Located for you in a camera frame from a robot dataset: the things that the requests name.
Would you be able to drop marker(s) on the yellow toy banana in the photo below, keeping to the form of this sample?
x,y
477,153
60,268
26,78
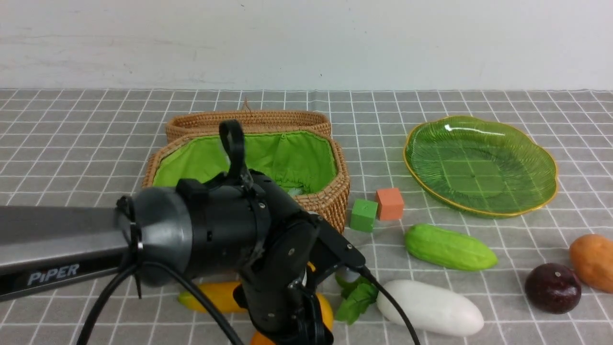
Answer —
x,y
219,293

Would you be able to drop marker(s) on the white toy radish green leaves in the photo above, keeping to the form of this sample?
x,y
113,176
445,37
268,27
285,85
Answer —
x,y
429,308

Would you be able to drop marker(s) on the grey checked tablecloth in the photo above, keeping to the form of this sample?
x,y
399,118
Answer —
x,y
88,147

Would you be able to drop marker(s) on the orange toy mango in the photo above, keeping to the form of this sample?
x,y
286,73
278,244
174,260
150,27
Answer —
x,y
328,319

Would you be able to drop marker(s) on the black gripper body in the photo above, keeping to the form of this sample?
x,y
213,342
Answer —
x,y
278,290

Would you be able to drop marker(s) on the orange foam cube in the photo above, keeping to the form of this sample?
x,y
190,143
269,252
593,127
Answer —
x,y
390,204

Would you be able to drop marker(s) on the brown toy potato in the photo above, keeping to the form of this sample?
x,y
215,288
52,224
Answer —
x,y
592,258

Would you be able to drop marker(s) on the woven rattan basket green lining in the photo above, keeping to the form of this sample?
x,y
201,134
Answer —
x,y
309,166

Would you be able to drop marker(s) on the green foam cube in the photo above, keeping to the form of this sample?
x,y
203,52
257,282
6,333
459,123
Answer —
x,y
363,215

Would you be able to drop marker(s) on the green toy cucumber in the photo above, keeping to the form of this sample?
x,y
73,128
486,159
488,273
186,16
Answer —
x,y
448,249

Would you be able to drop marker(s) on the dark purple toy passionfruit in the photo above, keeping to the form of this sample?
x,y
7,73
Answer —
x,y
553,288

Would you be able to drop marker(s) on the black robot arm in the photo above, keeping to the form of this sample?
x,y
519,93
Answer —
x,y
239,221

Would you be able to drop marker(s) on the green glass leaf plate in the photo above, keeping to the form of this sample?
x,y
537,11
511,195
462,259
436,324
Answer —
x,y
483,168

